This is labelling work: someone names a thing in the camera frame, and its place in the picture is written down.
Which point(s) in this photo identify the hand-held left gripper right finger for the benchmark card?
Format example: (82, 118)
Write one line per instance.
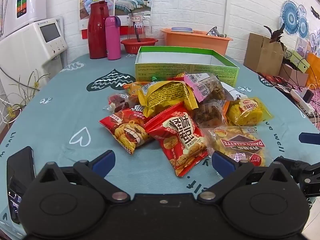
(222, 163)

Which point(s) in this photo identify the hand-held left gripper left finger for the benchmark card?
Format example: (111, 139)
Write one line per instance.
(105, 162)

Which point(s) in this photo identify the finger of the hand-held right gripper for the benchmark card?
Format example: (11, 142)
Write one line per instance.
(308, 177)
(310, 137)

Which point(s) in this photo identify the clear round biscuit packet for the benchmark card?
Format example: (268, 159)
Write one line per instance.
(237, 142)

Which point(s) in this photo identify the red lion print snack packet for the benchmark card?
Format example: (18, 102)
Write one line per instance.
(127, 132)

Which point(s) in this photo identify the red rice cracker packet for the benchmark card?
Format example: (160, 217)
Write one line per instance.
(180, 142)

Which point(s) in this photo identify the brown cake clear packet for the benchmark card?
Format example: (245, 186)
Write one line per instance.
(208, 112)

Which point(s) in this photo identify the yellow cake packet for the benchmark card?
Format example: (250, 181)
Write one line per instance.
(247, 111)

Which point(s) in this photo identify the dark red candy packet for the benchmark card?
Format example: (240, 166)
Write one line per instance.
(118, 101)

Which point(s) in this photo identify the white snack packet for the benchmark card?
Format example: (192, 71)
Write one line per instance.
(233, 93)

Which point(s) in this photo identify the orange snack packet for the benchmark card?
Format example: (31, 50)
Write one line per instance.
(131, 87)

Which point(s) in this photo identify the pink-edged clear cookie packet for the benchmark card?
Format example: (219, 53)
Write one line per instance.
(207, 85)

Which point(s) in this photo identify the yellow snack packet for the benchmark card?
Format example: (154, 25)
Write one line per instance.
(165, 95)

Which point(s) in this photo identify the green cardboard box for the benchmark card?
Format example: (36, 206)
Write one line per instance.
(186, 67)

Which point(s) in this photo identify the white power strip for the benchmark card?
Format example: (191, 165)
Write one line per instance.
(301, 102)

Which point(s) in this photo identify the black power adapter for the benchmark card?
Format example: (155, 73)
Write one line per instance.
(307, 95)

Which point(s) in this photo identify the small cardboard box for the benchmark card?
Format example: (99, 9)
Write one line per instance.
(293, 74)

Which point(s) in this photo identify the red gift bag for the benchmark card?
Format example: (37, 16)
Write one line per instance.
(272, 80)

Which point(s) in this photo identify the orange bag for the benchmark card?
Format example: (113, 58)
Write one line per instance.
(313, 67)

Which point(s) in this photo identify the teal printed tablecloth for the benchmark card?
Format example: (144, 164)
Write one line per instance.
(75, 92)

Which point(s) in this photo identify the green yellow box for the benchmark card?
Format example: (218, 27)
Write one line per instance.
(298, 60)

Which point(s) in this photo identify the black smartphone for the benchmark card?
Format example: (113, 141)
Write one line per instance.
(20, 177)

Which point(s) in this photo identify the large cardboard box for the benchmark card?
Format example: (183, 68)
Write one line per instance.
(262, 53)

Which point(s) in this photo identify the green plant with yellow flowers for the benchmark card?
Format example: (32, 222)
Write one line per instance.
(23, 90)

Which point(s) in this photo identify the dark red plant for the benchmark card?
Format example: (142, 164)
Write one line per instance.
(275, 33)

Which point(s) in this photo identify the small blue paper fan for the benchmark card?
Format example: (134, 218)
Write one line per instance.
(303, 27)

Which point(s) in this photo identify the red plastic bowl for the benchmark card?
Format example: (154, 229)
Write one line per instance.
(139, 45)

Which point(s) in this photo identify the orange plastic basin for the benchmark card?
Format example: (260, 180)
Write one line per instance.
(197, 42)

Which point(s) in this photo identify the large blue paper fan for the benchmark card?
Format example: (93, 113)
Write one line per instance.
(290, 15)

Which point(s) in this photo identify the pink thermos bottle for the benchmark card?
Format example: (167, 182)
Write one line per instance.
(113, 37)

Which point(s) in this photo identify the red thermos jug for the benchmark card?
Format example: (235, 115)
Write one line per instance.
(98, 30)

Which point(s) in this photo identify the white appliance with screen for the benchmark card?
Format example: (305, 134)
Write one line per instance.
(32, 45)

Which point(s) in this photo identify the glass pitcher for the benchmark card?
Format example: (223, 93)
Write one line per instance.
(137, 26)

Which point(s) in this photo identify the blue-lidded container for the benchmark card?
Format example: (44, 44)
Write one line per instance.
(181, 29)

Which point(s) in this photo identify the white water purifier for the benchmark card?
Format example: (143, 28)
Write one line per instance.
(25, 2)

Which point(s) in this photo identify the white wall pipe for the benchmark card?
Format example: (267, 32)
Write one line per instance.
(227, 15)

